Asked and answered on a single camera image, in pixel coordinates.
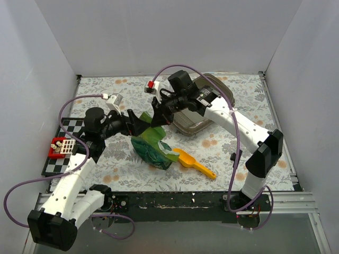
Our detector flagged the grey litter box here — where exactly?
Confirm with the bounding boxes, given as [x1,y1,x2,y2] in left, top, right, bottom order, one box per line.
[169,73,236,137]

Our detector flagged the green litter bag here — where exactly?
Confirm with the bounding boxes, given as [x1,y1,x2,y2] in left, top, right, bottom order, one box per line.
[131,126,179,170]

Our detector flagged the yellow plastic scoop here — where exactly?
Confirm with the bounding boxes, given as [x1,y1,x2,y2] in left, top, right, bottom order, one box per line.
[173,148,217,179]

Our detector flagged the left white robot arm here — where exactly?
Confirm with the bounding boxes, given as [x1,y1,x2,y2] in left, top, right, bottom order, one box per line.
[28,107,150,251]

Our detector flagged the red tray with pieces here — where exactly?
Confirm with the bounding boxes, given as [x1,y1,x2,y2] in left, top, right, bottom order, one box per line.
[48,137,76,159]

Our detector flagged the black white checkerboard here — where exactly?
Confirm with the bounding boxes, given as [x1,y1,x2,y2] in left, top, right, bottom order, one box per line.
[41,117,84,177]

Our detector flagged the small black clip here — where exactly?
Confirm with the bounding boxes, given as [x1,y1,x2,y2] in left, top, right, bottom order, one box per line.
[230,152,236,162]

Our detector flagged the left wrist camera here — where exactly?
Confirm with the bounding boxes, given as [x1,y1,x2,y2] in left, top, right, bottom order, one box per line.
[102,93,123,113]

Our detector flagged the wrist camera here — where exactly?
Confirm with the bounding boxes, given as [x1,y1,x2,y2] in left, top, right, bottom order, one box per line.
[102,93,123,113]
[144,80,162,103]

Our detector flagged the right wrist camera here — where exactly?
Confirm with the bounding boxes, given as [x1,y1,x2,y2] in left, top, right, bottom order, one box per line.
[144,80,162,103]

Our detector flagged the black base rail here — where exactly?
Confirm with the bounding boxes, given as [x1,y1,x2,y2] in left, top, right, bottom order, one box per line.
[105,190,273,224]

